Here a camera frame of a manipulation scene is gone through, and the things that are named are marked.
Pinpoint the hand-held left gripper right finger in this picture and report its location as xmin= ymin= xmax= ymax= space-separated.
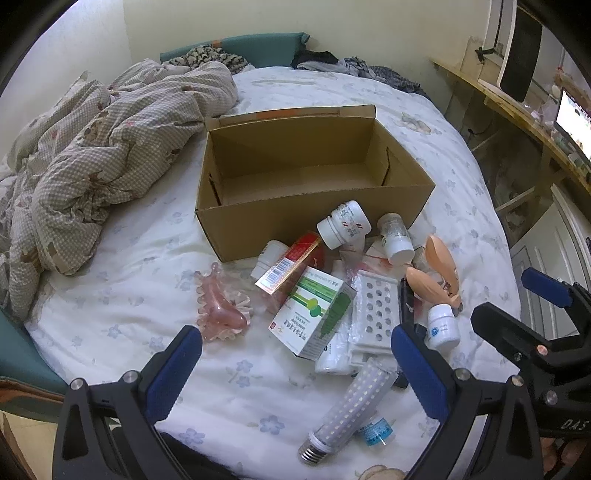
xmin=390 ymin=322 xmax=546 ymax=480

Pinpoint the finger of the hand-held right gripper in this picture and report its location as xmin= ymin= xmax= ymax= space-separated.
xmin=470 ymin=301 xmax=591 ymax=385
xmin=521 ymin=267 xmax=591 ymax=326

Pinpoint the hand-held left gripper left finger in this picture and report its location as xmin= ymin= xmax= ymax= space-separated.
xmin=53 ymin=324 xmax=204 ymax=480

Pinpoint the small squat white jar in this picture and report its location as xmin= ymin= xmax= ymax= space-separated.
xmin=426 ymin=305 xmax=461 ymax=350

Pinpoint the white blister pack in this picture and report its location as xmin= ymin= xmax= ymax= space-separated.
xmin=350 ymin=272 xmax=402 ymax=354

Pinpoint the white corn light bulb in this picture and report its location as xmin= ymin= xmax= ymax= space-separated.
xmin=298 ymin=357 xmax=400 ymax=464

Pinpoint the pink glass dish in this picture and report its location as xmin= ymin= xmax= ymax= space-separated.
xmin=194 ymin=262 xmax=256 ymax=343

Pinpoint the peach makeup sponge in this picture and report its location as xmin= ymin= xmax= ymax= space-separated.
xmin=405 ymin=267 xmax=462 ymax=315
xmin=424 ymin=234 xmax=461 ymax=297

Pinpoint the green and white medicine box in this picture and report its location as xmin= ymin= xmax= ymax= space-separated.
xmin=267 ymin=265 xmax=358 ymax=360

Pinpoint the clear plastic bag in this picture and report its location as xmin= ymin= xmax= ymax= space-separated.
xmin=332 ymin=241 xmax=408 ymax=283

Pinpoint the clear bottle with white cap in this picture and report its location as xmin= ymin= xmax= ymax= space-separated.
xmin=376 ymin=212 xmax=415 ymax=267

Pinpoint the red gold edged carton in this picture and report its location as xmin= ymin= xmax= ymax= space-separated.
xmin=255 ymin=232 xmax=324 ymax=295

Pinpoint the plain white pill bottle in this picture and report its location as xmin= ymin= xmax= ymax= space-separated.
xmin=250 ymin=240 xmax=290 ymax=280

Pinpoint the white printed label pill bottle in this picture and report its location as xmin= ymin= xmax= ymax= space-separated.
xmin=316 ymin=200 xmax=372 ymax=250

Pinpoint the brown cardboard box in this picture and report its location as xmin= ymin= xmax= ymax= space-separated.
xmin=194 ymin=104 xmax=436 ymax=263

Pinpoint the person's right hand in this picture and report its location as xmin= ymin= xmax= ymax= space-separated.
xmin=541 ymin=438 xmax=583 ymax=477

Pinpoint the black flat tool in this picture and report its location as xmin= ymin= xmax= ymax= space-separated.
xmin=398 ymin=279 xmax=428 ymax=334

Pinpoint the small blue label vial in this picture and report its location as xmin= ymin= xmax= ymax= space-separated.
xmin=357 ymin=415 xmax=394 ymax=448

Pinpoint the white soft packet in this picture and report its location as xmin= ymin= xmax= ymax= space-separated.
xmin=315 ymin=329 xmax=366 ymax=376

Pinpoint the beige rounded object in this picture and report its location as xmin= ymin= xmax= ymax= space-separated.
xmin=358 ymin=464 xmax=408 ymax=480

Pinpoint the lit computer screen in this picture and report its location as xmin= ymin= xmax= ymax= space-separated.
xmin=554 ymin=85 xmax=591 ymax=163

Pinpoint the wooden desk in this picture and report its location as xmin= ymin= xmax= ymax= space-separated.
xmin=429 ymin=58 xmax=591 ymax=217

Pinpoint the checked floral duvet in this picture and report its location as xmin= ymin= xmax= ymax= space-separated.
xmin=0 ymin=58 xmax=239 ymax=324

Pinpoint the white framed black panel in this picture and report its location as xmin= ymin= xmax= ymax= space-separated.
xmin=478 ymin=0 xmax=544 ymax=104

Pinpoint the dark plaid cloth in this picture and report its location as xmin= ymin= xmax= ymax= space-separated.
xmin=369 ymin=65 xmax=429 ymax=97

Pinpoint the leopard print cloth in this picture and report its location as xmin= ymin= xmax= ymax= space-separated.
xmin=166 ymin=45 xmax=256 ymax=75

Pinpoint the black clothes pile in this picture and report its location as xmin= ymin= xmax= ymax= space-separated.
xmin=291 ymin=50 xmax=345 ymax=72

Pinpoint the teal padded headboard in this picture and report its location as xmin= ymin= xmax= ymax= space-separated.
xmin=159 ymin=32 xmax=311 ymax=70

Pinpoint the teal bed side rail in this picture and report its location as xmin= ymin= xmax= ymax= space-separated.
xmin=0 ymin=308 xmax=70 ymax=398

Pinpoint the black bracket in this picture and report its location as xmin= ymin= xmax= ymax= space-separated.
xmin=475 ymin=44 xmax=505 ymax=64

